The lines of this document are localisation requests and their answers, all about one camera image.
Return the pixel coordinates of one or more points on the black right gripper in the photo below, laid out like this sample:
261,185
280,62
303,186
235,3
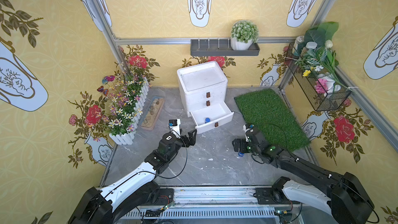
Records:
242,144

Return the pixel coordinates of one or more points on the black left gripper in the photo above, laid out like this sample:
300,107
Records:
184,138

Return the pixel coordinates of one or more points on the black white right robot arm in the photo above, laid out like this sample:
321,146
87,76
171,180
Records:
311,174

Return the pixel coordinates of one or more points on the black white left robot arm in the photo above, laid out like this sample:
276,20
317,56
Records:
133,180

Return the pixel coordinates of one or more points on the white drawer cabinet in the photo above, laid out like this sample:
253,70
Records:
202,85

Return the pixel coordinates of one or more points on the green artificial grass mat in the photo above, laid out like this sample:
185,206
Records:
266,110

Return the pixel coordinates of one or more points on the pink tray with stones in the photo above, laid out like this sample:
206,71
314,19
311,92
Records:
152,113

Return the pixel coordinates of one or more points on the artificial flowers in white fence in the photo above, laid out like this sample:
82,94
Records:
126,99

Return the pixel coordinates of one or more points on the green plant in white pot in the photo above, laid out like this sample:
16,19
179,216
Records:
244,33

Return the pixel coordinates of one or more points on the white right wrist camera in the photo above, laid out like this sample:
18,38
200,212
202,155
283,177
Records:
247,127

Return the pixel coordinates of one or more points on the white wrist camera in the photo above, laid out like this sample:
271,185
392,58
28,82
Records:
247,127
174,126

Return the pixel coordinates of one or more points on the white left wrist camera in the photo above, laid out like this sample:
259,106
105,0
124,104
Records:
174,126

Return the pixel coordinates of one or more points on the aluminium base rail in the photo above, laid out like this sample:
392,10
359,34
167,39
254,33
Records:
283,201

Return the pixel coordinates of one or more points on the grey wall shelf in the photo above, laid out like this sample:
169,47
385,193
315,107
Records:
219,47

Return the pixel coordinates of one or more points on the black wire basket with flowers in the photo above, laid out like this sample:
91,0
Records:
313,63

